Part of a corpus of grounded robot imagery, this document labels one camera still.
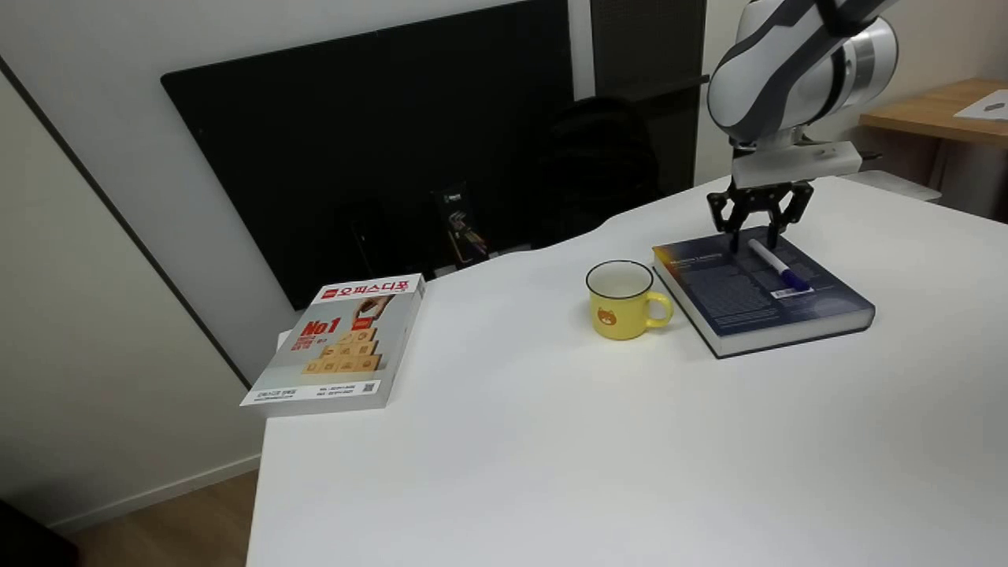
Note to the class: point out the dark blue hardcover book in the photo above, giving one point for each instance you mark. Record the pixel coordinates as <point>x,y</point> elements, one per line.
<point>737,304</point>

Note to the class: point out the white marker with blue cap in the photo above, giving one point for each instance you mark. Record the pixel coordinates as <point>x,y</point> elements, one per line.
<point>782,270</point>

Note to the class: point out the grey and red book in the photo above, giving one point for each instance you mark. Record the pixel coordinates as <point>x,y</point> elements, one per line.
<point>345,352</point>

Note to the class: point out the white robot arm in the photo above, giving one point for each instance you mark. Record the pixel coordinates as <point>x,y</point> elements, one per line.
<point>796,65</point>

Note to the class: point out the large black monitor screen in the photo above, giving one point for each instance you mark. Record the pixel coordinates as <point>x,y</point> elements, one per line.
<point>440,143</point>

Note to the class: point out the white paper sheet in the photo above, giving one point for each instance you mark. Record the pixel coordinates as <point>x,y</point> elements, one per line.
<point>987,108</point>

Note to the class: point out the wooden side desk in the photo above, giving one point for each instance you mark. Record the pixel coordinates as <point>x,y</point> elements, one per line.
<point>969,168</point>

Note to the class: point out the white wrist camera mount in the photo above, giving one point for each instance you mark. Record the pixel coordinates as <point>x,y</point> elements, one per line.
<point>796,164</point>

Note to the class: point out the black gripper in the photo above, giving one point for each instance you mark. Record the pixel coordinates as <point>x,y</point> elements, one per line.
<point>782,203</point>

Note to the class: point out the yellow enamel mug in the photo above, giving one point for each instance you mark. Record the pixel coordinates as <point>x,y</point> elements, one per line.
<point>626,301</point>

